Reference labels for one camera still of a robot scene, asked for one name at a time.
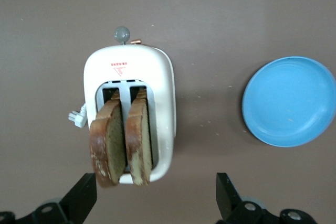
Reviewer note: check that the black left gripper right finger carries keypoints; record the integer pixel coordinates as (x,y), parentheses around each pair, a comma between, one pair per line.
(228,203)

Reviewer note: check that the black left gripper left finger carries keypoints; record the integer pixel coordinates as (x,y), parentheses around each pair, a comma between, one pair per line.
(76,203)

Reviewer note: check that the toasted bread slice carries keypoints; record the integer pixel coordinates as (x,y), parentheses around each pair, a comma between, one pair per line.
(113,142)
(137,140)

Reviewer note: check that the blue plate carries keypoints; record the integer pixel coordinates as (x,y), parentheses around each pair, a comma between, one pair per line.
(288,103)

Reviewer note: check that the white toaster power plug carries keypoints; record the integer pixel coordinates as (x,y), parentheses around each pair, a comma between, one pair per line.
(77,119)

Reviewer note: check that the white two-slot toaster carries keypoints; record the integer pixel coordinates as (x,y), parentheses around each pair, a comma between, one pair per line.
(162,90)

